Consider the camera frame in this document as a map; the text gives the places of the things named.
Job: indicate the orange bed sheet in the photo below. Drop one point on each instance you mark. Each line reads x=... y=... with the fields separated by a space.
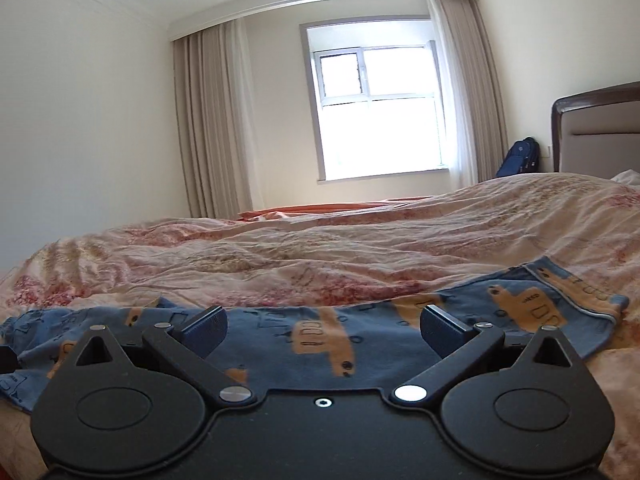
x=324 y=208

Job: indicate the blue backpack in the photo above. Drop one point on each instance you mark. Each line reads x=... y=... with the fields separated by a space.
x=522 y=158

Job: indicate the right beige curtain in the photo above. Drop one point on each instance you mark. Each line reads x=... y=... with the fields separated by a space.
x=475 y=127

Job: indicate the beige curtain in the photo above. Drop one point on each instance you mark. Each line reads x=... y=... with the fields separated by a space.
x=475 y=127
x=215 y=119

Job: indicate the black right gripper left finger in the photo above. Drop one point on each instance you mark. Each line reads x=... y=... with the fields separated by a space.
x=185 y=347

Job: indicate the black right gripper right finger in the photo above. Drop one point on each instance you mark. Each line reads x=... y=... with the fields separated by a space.
x=462 y=349

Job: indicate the pink floral quilt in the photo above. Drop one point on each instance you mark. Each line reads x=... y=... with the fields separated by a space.
x=589 y=225

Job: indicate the brown padded headboard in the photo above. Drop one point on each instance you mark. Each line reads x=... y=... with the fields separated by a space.
x=597 y=132

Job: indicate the left beige curtain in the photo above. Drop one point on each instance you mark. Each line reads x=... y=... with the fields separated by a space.
x=215 y=119

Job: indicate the white pillow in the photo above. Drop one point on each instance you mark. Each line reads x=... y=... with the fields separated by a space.
x=628 y=177

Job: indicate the grey framed window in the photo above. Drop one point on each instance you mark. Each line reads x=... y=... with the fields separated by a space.
x=375 y=93

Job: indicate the blue children's pants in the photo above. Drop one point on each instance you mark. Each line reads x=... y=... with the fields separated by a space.
x=360 y=346

